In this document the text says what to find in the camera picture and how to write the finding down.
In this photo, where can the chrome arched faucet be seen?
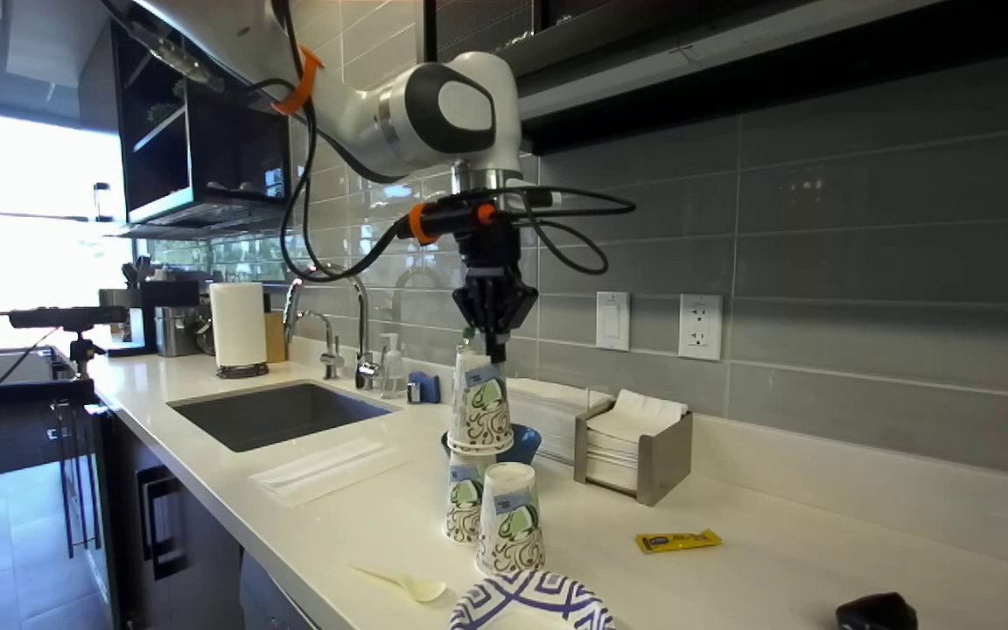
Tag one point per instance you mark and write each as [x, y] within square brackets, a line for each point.
[365, 338]

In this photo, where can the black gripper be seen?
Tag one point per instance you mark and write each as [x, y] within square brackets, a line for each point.
[490, 262]

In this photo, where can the black camera on tripod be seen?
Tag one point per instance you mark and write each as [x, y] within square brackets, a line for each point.
[59, 318]

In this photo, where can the white power outlet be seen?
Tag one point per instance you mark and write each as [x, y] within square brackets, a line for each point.
[702, 326]

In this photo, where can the black side table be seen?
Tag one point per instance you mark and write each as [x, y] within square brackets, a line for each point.
[0, 420]

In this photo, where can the white plastic spoon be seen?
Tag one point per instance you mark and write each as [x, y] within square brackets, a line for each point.
[424, 585]

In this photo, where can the clear soap dispenser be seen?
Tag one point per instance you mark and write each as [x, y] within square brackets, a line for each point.
[391, 377]

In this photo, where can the black coffee machine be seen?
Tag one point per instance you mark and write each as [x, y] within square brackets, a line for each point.
[172, 318]

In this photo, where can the blue sponge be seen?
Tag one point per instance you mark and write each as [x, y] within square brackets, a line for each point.
[420, 389]

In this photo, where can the white light switch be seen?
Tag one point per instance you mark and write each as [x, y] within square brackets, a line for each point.
[611, 320]

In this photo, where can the white paper towel roll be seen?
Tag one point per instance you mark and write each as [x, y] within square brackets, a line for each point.
[235, 326]

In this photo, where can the dark overhead cabinet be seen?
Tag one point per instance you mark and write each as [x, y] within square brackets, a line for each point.
[760, 47]

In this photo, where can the black wrist camera orange bands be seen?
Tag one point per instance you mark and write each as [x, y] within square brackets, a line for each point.
[455, 216]

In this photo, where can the blue patterned paper plate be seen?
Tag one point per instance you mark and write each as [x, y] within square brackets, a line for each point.
[527, 599]

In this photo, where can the small chrome tap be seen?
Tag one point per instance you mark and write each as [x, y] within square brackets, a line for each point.
[331, 350]

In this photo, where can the small black object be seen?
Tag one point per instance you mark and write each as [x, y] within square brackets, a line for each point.
[877, 613]

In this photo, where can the patterned paper cup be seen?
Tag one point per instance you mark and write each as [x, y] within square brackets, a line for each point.
[479, 408]
[507, 527]
[464, 510]

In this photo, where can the bright window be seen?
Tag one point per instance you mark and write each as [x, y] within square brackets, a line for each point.
[27, 175]

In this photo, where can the dark base cabinet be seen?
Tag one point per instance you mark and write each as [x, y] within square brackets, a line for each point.
[164, 538]

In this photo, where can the steel kitchen sink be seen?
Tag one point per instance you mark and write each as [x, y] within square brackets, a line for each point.
[270, 416]

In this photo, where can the white paper napkins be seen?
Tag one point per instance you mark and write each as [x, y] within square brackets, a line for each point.
[631, 425]

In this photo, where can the grey napkin holder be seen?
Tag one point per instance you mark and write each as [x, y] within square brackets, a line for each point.
[662, 461]

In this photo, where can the dark open shelf cabinet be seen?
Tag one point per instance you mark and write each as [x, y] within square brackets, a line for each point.
[195, 116]

